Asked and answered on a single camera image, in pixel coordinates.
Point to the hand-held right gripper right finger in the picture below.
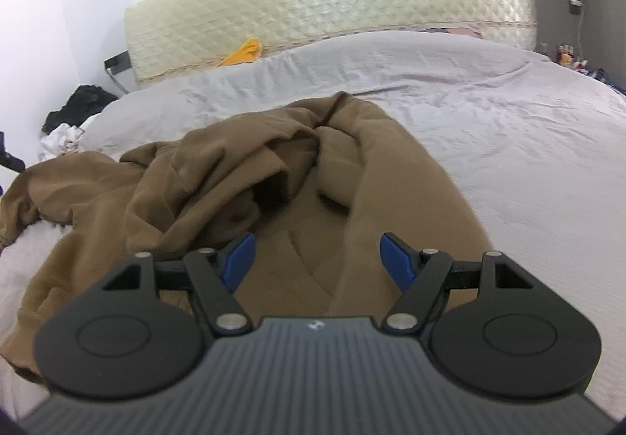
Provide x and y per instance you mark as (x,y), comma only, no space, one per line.
(397,263)

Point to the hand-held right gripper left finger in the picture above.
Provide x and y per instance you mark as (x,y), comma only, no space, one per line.
(238,263)

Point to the brown garment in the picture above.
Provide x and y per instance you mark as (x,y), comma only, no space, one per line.
(195,180)

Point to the black clothes pile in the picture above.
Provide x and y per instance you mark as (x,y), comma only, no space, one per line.
(80,104)

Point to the bed with grey sheet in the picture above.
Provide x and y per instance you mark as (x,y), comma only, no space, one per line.
(489,122)

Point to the orange cloth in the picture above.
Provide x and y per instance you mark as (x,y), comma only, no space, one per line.
(242,53)

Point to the white crumpled cloth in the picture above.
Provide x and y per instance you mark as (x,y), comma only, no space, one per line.
(61,139)

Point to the pink printed pillow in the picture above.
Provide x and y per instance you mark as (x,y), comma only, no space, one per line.
(450,29)

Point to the dark object at bedside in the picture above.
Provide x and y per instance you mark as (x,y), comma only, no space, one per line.
(10,158)

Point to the small bedside clutter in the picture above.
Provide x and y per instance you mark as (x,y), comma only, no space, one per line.
(570,54)

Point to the black metal bracket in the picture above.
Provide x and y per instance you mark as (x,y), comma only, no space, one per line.
(117,65)

